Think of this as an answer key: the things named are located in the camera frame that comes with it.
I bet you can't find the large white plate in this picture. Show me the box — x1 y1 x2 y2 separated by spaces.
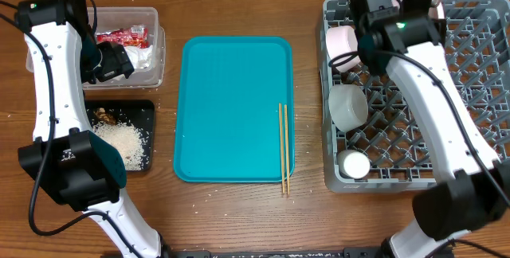
391 0 445 19

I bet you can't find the white napkin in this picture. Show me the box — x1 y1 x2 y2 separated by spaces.
124 45 153 71

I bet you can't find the red snack wrapper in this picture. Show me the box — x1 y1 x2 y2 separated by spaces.
96 25 150 49

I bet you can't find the brown food scrap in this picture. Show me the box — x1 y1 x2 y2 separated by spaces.
93 107 117 126

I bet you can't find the pile of rice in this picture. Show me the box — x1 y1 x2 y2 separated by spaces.
92 122 148 171

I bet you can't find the pink bowl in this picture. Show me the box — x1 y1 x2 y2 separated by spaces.
326 25 361 72

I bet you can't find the grey-green small bowl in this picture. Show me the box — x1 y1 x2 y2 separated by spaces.
328 84 368 132

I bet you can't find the wooden chopstick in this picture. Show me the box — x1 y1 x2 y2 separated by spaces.
284 104 290 196
278 103 286 194

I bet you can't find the white cup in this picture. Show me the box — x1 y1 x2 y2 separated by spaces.
337 150 371 179

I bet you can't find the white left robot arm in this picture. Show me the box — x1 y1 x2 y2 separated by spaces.
9 0 171 257

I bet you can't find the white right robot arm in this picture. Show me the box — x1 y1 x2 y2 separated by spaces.
328 0 509 257

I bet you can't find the clear plastic waste bin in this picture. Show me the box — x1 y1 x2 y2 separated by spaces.
25 6 167 92

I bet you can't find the black food waste tray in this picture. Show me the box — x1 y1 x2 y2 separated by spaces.
85 100 155 172

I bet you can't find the grey dishwasher rack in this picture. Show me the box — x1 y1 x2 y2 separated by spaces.
316 0 509 193

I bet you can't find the teal serving tray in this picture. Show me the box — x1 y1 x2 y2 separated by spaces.
173 36 296 183

